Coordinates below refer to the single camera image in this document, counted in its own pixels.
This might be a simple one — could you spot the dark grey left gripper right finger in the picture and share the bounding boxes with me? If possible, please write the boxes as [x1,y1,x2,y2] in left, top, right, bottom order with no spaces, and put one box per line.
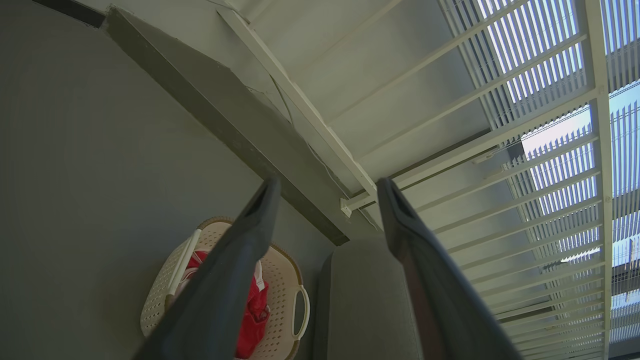
[376,177,522,360]

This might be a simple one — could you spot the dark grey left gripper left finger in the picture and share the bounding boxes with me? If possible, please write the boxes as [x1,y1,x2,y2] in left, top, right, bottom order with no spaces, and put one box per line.
[134,176,282,360]

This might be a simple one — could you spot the red garment with white trim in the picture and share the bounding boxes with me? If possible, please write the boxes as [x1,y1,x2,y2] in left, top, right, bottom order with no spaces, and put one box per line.
[184,250,271,360]

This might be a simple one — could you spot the cream perforated laundry basket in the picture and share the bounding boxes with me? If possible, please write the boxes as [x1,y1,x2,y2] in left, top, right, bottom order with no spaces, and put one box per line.
[140,216,311,360]

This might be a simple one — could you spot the grey fabric sofa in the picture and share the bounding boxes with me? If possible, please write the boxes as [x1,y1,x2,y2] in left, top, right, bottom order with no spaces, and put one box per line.
[312,237,424,360]

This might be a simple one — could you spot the dark grey skirting board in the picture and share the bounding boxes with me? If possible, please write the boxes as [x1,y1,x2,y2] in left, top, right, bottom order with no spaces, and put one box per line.
[104,6,350,247]

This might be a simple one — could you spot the white window blinds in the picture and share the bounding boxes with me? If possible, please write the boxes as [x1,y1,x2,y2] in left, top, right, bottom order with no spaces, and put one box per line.
[438,0,640,360]

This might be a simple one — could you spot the thin white wall cable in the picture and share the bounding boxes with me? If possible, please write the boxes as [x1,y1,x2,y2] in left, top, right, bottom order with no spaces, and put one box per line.
[270,74,353,200]

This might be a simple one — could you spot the white slatted railing frame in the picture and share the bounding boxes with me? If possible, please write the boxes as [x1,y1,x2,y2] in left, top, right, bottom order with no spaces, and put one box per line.
[217,0,614,360]

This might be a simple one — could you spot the black wall strip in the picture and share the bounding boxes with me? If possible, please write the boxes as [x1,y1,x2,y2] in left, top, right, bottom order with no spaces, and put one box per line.
[31,0,107,29]

